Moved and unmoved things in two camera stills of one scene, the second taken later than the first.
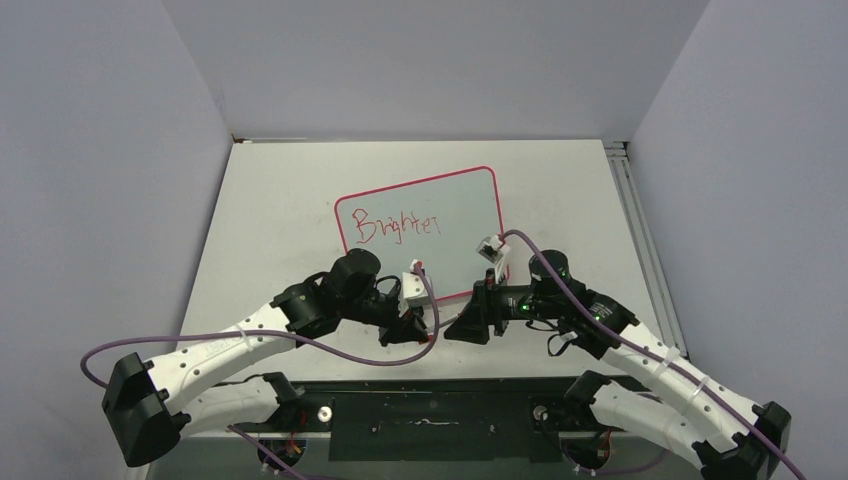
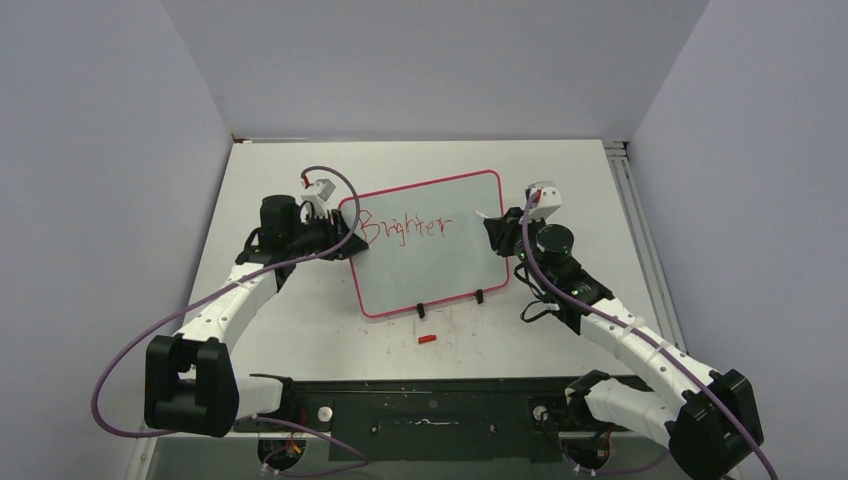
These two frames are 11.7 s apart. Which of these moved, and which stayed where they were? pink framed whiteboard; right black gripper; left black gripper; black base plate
Moved: left black gripper; right black gripper
Stayed: pink framed whiteboard; black base plate
